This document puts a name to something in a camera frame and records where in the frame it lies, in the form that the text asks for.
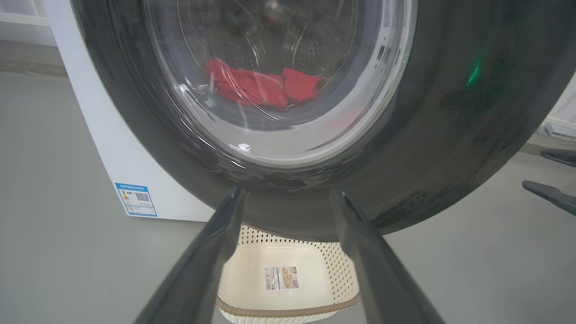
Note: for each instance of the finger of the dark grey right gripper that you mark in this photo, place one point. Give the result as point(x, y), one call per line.
point(551, 194)
point(562, 157)

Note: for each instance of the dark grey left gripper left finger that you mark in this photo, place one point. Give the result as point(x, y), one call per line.
point(198, 279)

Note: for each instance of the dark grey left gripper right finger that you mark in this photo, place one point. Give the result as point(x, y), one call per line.
point(382, 279)

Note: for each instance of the dark round washing machine door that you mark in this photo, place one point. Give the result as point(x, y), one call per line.
point(427, 135)

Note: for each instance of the plain red shirt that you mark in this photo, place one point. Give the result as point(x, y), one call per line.
point(247, 85)

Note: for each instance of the red jersey with white print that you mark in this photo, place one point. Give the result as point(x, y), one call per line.
point(301, 85)

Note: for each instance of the cream perforated laundry basket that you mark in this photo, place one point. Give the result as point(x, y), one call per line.
point(247, 281)

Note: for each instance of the white barcode basket label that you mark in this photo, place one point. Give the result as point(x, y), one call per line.
point(281, 277)

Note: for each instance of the white front-load washing machine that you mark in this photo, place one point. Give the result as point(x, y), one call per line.
point(112, 148)

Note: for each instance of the steel washing machine drum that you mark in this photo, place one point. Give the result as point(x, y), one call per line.
point(310, 36)

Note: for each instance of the white cabinet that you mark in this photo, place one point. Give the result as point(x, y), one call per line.
point(562, 112)
point(22, 22)

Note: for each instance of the blue energy label sticker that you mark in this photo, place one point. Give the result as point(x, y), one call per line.
point(136, 199)

